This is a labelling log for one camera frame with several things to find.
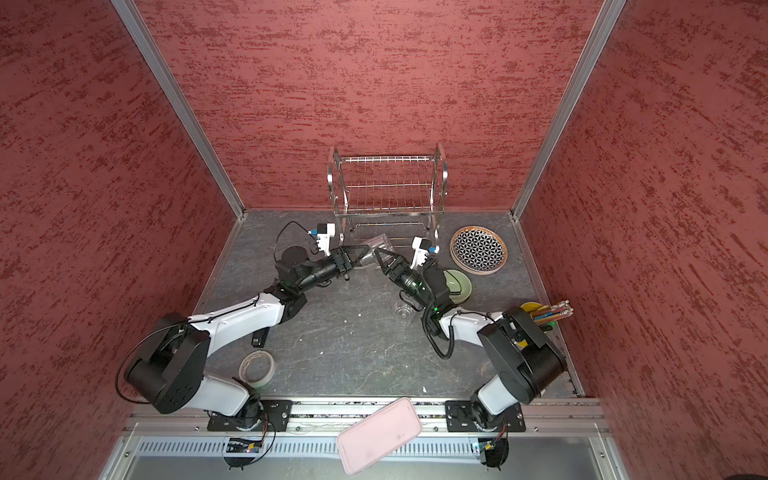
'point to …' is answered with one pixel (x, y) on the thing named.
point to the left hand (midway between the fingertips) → (370, 255)
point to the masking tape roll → (256, 368)
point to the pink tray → (379, 435)
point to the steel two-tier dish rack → (388, 189)
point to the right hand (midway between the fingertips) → (374, 258)
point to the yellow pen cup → (530, 306)
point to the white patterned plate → (478, 250)
